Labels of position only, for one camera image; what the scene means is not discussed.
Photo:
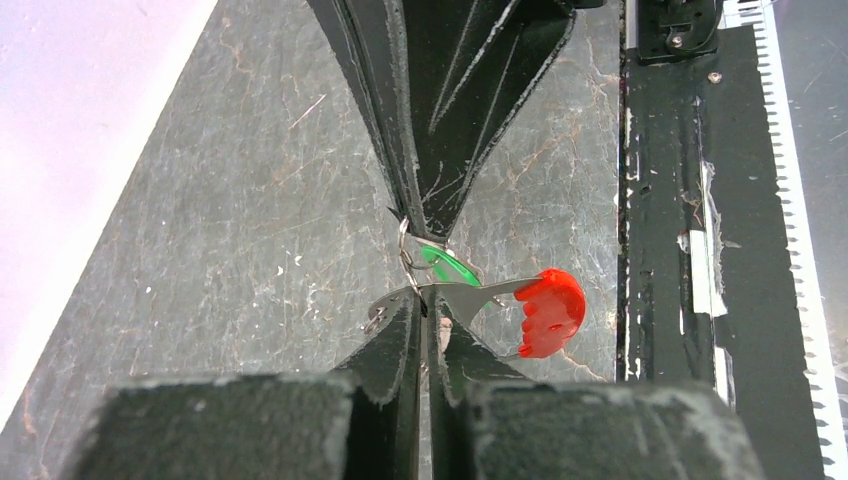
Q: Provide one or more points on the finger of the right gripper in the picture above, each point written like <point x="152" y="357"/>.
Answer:
<point x="369" y="41"/>
<point x="471" y="67"/>

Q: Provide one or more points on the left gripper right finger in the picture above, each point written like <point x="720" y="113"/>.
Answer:
<point x="489" y="421"/>

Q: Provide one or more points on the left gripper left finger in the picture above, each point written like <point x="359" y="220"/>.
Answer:
<point x="355" y="421"/>

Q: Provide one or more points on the metal key holder red handle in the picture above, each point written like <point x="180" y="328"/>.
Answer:
<point x="548" y="309"/>

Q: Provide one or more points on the key with green tag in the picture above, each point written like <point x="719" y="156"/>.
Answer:
<point x="438" y="258"/>

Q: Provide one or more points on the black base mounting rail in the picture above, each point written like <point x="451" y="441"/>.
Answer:
<point x="717" y="276"/>

